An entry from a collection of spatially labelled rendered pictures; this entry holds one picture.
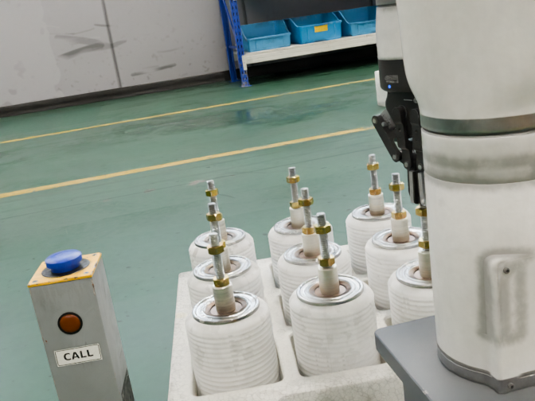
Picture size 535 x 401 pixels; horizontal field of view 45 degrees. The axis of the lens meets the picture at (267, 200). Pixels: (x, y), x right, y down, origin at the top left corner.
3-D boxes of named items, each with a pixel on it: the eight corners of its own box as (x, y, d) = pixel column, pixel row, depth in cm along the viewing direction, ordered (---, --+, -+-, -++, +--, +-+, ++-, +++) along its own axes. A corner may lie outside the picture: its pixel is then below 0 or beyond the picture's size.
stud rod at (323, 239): (328, 274, 72) (320, 211, 70) (334, 276, 71) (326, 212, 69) (322, 277, 72) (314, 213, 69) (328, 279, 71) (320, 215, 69)
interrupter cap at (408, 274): (388, 289, 71) (388, 283, 71) (404, 262, 77) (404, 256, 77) (459, 292, 68) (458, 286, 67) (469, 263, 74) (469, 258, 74)
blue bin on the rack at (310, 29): (284, 44, 563) (281, 19, 557) (325, 37, 570) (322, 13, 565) (300, 44, 516) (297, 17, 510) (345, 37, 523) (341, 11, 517)
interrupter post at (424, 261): (417, 280, 72) (414, 253, 71) (421, 271, 74) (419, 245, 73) (439, 281, 71) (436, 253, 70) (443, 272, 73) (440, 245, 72)
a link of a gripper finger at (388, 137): (391, 109, 73) (419, 149, 70) (384, 118, 74) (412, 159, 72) (373, 113, 71) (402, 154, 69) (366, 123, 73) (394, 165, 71)
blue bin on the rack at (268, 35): (236, 51, 559) (232, 26, 553) (279, 44, 566) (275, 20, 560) (247, 52, 512) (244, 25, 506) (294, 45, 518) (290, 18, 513)
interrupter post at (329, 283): (321, 289, 73) (318, 262, 73) (341, 288, 73) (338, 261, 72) (318, 297, 71) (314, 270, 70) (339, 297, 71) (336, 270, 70)
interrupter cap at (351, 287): (302, 280, 76) (302, 274, 76) (366, 278, 75) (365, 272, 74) (291, 309, 69) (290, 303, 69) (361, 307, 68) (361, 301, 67)
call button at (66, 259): (81, 275, 71) (76, 258, 70) (44, 281, 71) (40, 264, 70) (87, 262, 75) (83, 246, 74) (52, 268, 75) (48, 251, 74)
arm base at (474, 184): (602, 367, 43) (604, 117, 38) (478, 400, 42) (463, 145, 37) (521, 310, 52) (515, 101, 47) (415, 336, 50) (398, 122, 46)
